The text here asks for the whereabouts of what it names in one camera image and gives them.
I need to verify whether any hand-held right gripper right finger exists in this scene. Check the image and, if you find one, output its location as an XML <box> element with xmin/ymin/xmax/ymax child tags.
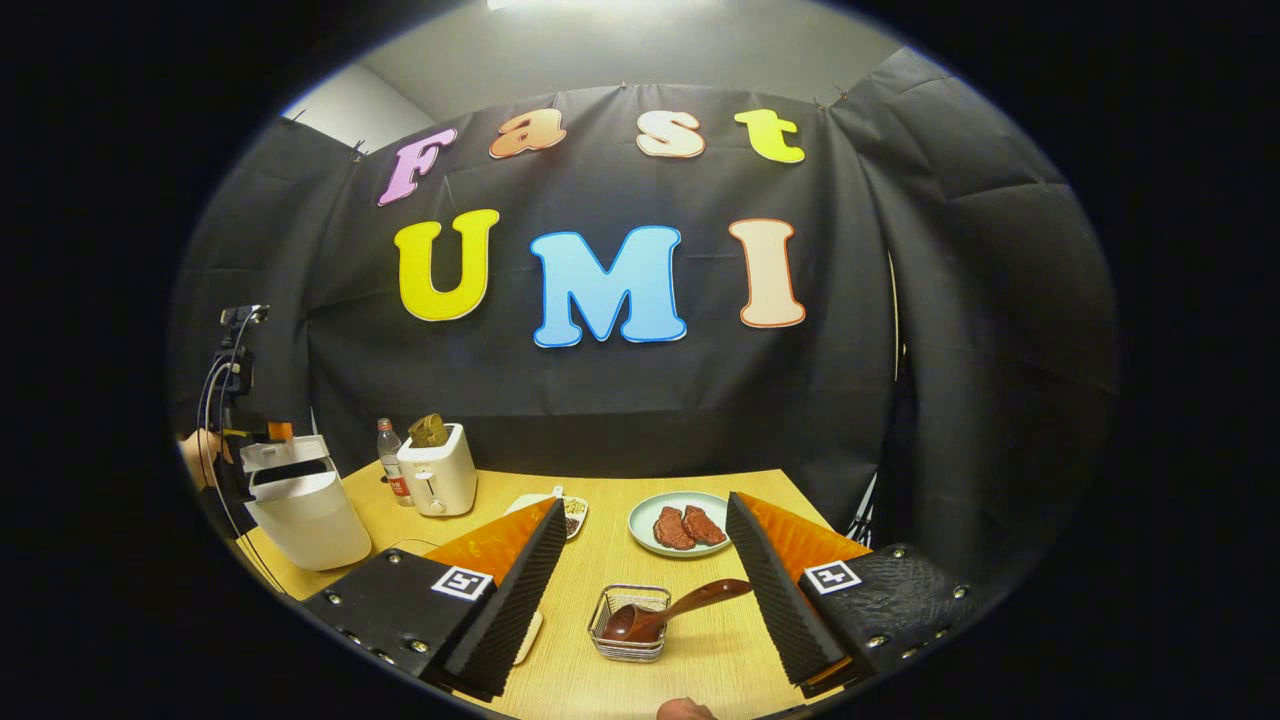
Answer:
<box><xmin>725</xmin><ymin>490</ymin><xmax>986</xmax><ymax>699</ymax></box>

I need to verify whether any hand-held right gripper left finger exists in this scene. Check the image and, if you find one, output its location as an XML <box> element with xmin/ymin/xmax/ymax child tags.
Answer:
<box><xmin>300</xmin><ymin>497</ymin><xmax>569</xmax><ymax>701</ymax></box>

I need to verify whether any brown wooden spoon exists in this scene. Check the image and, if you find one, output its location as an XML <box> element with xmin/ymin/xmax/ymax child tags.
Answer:
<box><xmin>601</xmin><ymin>579</ymin><xmax>753</xmax><ymax>644</ymax></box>

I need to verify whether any white rice cooker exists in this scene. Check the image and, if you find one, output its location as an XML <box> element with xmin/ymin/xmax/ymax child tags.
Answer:
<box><xmin>238</xmin><ymin>435</ymin><xmax>373</xmax><ymax>573</ymax></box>

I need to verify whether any metal wire chopstick holder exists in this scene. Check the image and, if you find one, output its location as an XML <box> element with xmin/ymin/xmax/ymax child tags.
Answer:
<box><xmin>588</xmin><ymin>585</ymin><xmax>672</xmax><ymax>663</ymax></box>

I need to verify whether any white divided dish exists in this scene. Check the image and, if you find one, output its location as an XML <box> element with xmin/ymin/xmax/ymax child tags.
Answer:
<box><xmin>505</xmin><ymin>487</ymin><xmax>589</xmax><ymax>541</ymax></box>

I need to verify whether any red meat slice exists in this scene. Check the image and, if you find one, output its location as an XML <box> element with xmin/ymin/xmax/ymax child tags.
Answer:
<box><xmin>653</xmin><ymin>506</ymin><xmax>697</xmax><ymax>551</ymax></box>
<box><xmin>683</xmin><ymin>505</ymin><xmax>728</xmax><ymax>546</ymax></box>

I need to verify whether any clear bottle with red label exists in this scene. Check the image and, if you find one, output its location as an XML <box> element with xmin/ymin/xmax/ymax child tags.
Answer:
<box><xmin>376</xmin><ymin>418</ymin><xmax>414</xmax><ymax>507</ymax></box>

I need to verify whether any metal backdrop stand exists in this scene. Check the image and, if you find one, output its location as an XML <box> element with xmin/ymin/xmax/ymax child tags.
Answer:
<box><xmin>848</xmin><ymin>472</ymin><xmax>883</xmax><ymax>541</ymax></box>

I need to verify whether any white toaster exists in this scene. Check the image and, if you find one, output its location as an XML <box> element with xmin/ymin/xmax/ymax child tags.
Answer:
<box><xmin>397</xmin><ymin>423</ymin><xmax>479</xmax><ymax>518</ymax></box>

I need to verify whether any light green plate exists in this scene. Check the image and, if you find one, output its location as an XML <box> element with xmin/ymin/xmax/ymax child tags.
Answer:
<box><xmin>628</xmin><ymin>491</ymin><xmax>736</xmax><ymax>558</ymax></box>

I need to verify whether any black backdrop cloth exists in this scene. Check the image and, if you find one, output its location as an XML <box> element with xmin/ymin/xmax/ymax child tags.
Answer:
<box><xmin>168</xmin><ymin>45</ymin><xmax>1119</xmax><ymax>591</ymax></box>

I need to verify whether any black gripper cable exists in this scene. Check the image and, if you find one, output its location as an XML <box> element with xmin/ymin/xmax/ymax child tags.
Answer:
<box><xmin>196</xmin><ymin>345</ymin><xmax>291</xmax><ymax>596</ymax></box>

